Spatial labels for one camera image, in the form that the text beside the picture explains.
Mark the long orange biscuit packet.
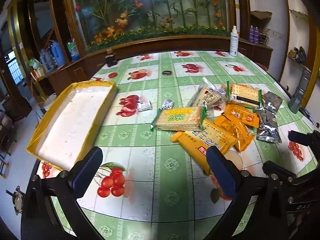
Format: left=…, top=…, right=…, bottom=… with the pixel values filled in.
left=170, top=119, right=238, bottom=177

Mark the plastic water bottle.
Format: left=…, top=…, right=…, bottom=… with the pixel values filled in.
left=66, top=39, right=80, bottom=62

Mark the fruit print tablecloth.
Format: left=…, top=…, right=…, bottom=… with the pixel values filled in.
left=32, top=50, right=320, bottom=240

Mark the clear sandwich cracker packet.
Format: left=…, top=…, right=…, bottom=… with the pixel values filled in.
left=226, top=81, right=263, bottom=105

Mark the yellow label cracker packet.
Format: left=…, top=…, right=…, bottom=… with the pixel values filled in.
left=149, top=106, right=208, bottom=132

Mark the yellow tray with white lining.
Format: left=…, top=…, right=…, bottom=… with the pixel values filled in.
left=26, top=80, right=118, bottom=172

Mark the beige snack packet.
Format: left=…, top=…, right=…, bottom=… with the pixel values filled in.
left=185, top=77, right=229, bottom=110

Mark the small white candy packet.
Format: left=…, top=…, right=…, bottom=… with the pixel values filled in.
left=161, top=99, right=175, bottom=110
left=136, top=100, right=152, bottom=112

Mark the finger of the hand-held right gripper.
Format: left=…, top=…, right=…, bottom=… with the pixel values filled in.
left=263, top=160, right=320, bottom=201
left=287, top=129, right=320, bottom=153

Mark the wooden cabinet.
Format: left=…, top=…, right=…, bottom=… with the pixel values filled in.
left=31, top=37, right=274, bottom=105

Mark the grey thermos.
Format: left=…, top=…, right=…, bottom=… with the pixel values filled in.
left=39, top=49, right=55, bottom=72

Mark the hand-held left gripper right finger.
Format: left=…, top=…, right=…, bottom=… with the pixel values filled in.
left=200, top=145, right=284, bottom=240

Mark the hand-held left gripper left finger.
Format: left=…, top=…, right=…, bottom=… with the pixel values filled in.
left=21, top=146, right=105, bottom=240

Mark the orange and white box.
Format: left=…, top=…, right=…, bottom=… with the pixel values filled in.
left=30, top=69, right=47, bottom=80

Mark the white spray bottle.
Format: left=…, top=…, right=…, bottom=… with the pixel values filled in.
left=229, top=25, right=240, bottom=57

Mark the small dark jar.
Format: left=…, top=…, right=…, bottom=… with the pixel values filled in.
left=105, top=48, right=118, bottom=67

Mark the white bucket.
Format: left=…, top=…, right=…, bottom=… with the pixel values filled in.
left=43, top=93, right=58, bottom=111

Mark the green bag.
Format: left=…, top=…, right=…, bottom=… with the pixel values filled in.
left=29, top=57, right=42, bottom=70

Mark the glass case with artificial flowers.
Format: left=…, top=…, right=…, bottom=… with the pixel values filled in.
left=64, top=0, right=234, bottom=53

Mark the blue thermos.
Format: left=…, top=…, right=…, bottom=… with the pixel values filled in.
left=49, top=40, right=66, bottom=67

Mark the silver flashlight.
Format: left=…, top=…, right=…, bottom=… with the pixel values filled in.
left=287, top=67, right=313, bottom=114

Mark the silver foil snack packet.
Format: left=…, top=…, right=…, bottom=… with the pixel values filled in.
left=255, top=91, right=283, bottom=113
left=255, top=109, right=283, bottom=144

